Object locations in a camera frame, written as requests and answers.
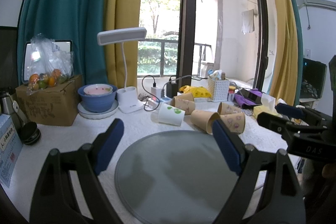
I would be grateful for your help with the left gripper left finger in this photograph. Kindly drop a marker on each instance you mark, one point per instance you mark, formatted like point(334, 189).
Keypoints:
point(54, 199)

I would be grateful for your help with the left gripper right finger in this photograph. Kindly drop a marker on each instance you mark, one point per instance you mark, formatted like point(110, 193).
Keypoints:
point(281, 199)

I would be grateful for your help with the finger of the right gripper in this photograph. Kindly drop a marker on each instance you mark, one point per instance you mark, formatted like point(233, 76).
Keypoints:
point(285, 128)
point(298, 112)

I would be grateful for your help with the brown cartoon paper cup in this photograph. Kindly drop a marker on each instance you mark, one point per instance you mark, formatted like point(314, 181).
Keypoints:
point(235, 122)

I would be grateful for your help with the white cup green dots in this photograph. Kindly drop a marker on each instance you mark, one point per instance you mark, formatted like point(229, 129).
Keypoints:
point(170, 115)

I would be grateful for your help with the tissue pack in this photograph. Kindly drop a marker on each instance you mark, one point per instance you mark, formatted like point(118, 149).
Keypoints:
point(267, 106)

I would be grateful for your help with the yellow right curtain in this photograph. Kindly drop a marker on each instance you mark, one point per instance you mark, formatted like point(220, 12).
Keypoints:
point(285, 72)

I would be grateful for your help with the yellow curtain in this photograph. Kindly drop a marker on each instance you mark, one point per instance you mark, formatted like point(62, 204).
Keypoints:
point(121, 14)
point(285, 72)

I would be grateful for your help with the black phone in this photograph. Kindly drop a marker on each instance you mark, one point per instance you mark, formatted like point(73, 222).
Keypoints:
point(252, 95)

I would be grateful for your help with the purple cloth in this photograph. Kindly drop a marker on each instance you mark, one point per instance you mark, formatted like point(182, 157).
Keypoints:
point(244, 104)

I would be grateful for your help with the black monitor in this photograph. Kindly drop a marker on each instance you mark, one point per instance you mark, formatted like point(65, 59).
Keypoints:
point(313, 79)

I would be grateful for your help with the blue white paper box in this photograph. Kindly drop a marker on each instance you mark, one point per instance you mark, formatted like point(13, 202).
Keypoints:
point(10, 148)

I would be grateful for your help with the white perforated basket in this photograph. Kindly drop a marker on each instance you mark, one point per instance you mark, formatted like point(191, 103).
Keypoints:
point(218, 89)

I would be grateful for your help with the black round lid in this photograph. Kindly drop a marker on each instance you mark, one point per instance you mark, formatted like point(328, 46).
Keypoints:
point(29, 134)

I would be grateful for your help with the white plate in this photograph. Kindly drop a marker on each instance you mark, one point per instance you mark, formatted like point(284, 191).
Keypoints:
point(91, 115)

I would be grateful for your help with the cardboard box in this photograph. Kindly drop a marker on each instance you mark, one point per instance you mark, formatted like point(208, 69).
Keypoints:
point(56, 106)

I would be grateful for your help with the hanging white towel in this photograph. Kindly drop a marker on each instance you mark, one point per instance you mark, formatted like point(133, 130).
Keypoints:
point(248, 25)

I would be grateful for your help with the round grey glass tray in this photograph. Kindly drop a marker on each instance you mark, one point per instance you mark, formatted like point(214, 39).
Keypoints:
point(174, 177)

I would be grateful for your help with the blue ceramic bowl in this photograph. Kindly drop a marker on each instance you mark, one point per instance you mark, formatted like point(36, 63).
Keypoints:
point(97, 104)

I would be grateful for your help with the black power adapter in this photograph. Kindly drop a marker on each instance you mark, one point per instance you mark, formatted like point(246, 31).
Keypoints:
point(171, 88)

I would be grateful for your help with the pink inner bowl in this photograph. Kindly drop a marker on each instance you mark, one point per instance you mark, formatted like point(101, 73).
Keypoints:
point(98, 89)

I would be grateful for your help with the white desk lamp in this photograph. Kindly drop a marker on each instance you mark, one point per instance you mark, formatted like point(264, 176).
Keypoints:
point(127, 96)

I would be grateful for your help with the white power strip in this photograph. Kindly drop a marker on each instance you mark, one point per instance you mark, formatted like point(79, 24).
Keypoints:
point(152, 103)

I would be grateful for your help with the plastic bag of fruit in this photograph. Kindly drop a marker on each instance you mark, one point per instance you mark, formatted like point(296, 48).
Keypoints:
point(49, 64)

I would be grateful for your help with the yellow left curtain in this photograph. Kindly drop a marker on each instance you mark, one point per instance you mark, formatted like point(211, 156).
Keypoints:
point(121, 14)

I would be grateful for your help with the teal curtain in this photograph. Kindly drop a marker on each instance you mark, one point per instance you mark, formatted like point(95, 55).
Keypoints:
point(76, 20)

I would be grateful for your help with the white charger with cable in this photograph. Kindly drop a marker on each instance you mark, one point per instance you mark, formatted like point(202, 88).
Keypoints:
point(155, 92)

